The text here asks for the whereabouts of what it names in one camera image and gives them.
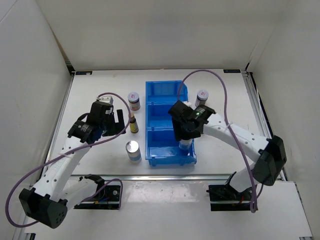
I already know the white bead shaker jar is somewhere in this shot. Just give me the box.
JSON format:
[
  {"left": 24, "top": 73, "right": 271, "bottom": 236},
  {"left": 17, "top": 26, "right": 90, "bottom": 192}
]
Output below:
[
  {"left": 179, "top": 139, "right": 194, "bottom": 151},
  {"left": 125, "top": 140, "right": 142, "bottom": 164}
]

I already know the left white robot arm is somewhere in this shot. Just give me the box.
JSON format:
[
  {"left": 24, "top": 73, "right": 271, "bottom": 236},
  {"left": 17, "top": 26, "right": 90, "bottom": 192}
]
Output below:
[{"left": 18, "top": 100, "right": 126, "bottom": 229}]

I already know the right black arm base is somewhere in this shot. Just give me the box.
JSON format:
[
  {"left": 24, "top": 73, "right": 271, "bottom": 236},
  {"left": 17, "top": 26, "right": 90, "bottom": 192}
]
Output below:
[{"left": 206, "top": 184, "right": 253, "bottom": 212}]

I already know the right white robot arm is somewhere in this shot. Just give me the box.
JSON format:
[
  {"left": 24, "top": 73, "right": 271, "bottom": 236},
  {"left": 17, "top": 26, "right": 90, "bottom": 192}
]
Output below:
[{"left": 168, "top": 100, "right": 287, "bottom": 200}]

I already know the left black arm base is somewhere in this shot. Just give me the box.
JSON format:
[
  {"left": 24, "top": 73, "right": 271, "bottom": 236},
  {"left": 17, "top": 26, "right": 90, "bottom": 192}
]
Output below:
[{"left": 73, "top": 178, "right": 123, "bottom": 210}]

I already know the left yellow label sauce bottle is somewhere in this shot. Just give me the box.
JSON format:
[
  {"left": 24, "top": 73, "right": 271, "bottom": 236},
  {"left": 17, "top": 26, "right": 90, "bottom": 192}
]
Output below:
[{"left": 129, "top": 112, "right": 139, "bottom": 134}]

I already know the left dark spice jar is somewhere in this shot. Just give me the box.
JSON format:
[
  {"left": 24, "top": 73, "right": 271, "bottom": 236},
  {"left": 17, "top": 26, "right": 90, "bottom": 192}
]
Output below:
[{"left": 127, "top": 92, "right": 141, "bottom": 111}]

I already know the dark spice jar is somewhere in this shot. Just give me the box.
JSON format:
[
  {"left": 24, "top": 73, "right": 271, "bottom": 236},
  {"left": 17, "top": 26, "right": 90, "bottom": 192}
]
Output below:
[
  {"left": 194, "top": 90, "right": 209, "bottom": 107},
  {"left": 127, "top": 92, "right": 141, "bottom": 111}
]

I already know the blue three-compartment plastic bin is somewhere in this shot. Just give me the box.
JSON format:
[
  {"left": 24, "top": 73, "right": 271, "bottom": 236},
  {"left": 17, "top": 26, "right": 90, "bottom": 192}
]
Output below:
[{"left": 145, "top": 81, "right": 197, "bottom": 167}]

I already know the right dark spice jar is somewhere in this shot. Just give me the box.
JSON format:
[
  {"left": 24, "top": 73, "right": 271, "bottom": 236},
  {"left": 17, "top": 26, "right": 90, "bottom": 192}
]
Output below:
[{"left": 194, "top": 90, "right": 209, "bottom": 107}]

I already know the left blue corner label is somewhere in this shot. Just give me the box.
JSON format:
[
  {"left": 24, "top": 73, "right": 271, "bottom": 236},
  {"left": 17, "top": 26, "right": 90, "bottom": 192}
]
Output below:
[{"left": 75, "top": 71, "right": 93, "bottom": 76}]

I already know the blue corner label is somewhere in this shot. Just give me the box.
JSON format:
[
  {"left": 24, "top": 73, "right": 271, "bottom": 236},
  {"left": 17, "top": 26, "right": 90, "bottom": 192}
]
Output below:
[
  {"left": 223, "top": 69, "right": 241, "bottom": 74},
  {"left": 75, "top": 71, "right": 93, "bottom": 76}
]

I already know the right blue corner label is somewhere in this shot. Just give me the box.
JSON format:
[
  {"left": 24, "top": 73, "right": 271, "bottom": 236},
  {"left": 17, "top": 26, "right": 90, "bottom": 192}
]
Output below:
[{"left": 223, "top": 69, "right": 241, "bottom": 74}]

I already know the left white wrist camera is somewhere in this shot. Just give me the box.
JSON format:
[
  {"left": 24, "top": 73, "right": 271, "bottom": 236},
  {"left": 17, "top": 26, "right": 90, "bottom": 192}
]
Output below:
[{"left": 96, "top": 95, "right": 114, "bottom": 106}]

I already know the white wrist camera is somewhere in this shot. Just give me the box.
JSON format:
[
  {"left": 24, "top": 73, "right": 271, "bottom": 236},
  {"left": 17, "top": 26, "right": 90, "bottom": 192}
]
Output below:
[
  {"left": 183, "top": 101, "right": 193, "bottom": 107},
  {"left": 96, "top": 95, "right": 114, "bottom": 106}
]

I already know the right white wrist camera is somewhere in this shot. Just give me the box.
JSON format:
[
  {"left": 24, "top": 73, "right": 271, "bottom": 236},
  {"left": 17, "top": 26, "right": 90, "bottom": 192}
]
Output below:
[{"left": 183, "top": 101, "right": 193, "bottom": 107}]

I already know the left aluminium rail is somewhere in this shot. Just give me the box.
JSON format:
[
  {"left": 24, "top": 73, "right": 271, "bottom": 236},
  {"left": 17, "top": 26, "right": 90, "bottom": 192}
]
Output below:
[{"left": 37, "top": 74, "right": 83, "bottom": 167}]

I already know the aluminium rail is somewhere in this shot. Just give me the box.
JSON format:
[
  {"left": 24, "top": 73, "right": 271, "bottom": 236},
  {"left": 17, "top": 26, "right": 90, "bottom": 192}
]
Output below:
[
  {"left": 241, "top": 70, "right": 287, "bottom": 186},
  {"left": 69, "top": 174, "right": 236, "bottom": 182},
  {"left": 37, "top": 74, "right": 83, "bottom": 167}
]

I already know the front aluminium rail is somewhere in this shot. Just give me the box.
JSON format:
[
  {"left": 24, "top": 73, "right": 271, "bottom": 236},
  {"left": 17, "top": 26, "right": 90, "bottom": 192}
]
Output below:
[{"left": 69, "top": 174, "right": 236, "bottom": 182}]

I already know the right aluminium rail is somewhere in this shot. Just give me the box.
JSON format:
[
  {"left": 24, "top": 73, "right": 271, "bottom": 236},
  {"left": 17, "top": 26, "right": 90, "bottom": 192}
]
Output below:
[{"left": 241, "top": 70, "right": 287, "bottom": 186}]

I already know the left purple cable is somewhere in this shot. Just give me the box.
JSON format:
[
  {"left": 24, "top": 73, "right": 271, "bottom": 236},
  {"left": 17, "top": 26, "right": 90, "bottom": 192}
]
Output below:
[{"left": 5, "top": 92, "right": 133, "bottom": 228}]

